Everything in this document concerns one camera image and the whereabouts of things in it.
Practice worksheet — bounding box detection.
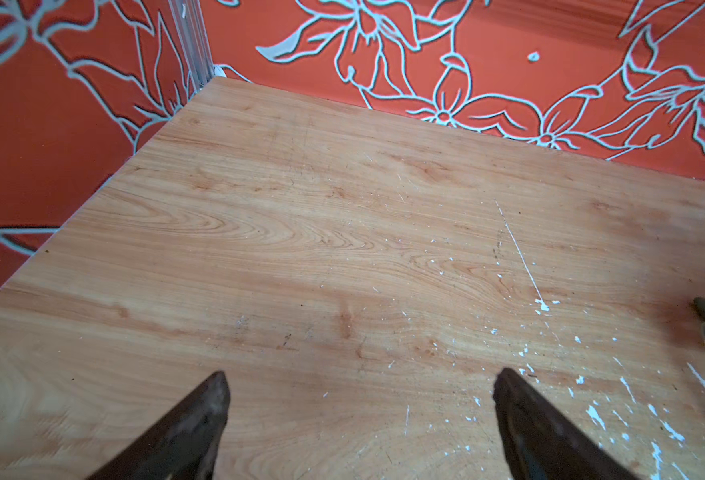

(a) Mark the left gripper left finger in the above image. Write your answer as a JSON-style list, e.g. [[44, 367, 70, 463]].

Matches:
[[90, 370, 230, 479]]

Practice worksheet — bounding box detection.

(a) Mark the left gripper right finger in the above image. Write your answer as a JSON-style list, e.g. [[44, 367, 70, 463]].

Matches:
[[493, 368, 635, 480]]

